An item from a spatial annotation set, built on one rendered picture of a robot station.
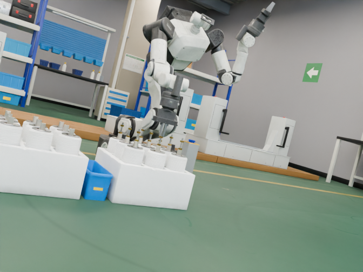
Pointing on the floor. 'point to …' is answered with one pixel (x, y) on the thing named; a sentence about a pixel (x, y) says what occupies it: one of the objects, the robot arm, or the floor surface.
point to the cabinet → (118, 96)
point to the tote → (123, 111)
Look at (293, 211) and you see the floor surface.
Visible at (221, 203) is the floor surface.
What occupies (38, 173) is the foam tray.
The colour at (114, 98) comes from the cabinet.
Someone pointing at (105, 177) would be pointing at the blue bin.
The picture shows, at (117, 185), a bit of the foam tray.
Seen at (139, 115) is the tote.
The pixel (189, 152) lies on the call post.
